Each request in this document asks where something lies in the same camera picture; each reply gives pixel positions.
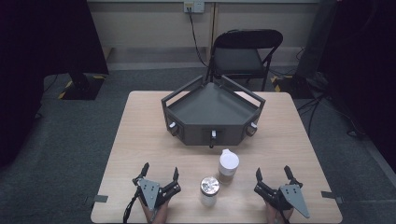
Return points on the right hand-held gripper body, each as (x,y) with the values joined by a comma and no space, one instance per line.
(291,194)

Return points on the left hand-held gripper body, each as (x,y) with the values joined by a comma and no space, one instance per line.
(150,191)

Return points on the spice jar with white lid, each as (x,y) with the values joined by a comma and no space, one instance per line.
(229,161)

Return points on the glass jar with metal lid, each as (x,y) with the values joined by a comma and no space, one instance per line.
(209,186)

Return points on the dark grey corner shelf rack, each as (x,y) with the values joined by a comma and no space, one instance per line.
(211,105)

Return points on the person's left hand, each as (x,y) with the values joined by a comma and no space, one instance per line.
(155,216)

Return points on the person's right hand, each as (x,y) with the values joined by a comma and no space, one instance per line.
(275,216)

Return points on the grey tape strip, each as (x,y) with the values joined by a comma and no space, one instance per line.
(330,195)
(99,198)

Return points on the black base with yellow stripes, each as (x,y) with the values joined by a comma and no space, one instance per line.
(295,88)

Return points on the black stand base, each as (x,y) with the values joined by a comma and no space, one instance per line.
(82,88)

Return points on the black folding chair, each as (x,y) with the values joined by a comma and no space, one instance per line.
(238,59)

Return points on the dark curtain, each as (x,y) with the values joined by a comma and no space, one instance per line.
(367,62)
(37,62)

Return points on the grey upright panel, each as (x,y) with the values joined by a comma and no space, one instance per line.
(317,37)

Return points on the white wall socket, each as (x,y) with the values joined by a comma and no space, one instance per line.
(194,6)

